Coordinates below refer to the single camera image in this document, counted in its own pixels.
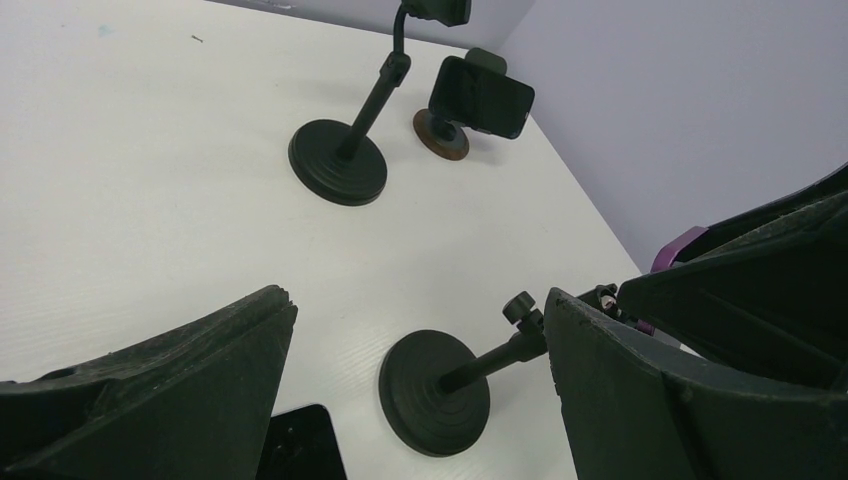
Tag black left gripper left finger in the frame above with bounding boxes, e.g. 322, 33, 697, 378
1, 285, 298, 479

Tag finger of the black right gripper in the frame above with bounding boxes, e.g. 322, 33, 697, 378
618, 193, 847, 390
676, 164, 847, 263

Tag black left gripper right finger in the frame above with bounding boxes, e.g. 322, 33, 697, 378
544, 287, 847, 479

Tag silver-edged black phone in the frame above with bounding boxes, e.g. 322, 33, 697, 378
255, 404, 347, 480

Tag purple cased phone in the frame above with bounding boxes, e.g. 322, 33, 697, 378
650, 226, 708, 273

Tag black ball-joint phone stand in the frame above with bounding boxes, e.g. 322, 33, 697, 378
379, 291, 547, 457

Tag black round-base phone stand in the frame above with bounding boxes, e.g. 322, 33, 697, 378
288, 0, 472, 207

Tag brown-base small phone stand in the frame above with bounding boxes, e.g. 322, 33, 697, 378
412, 47, 508, 161

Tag black phone on brown stand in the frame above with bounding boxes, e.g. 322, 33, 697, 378
428, 56, 535, 140

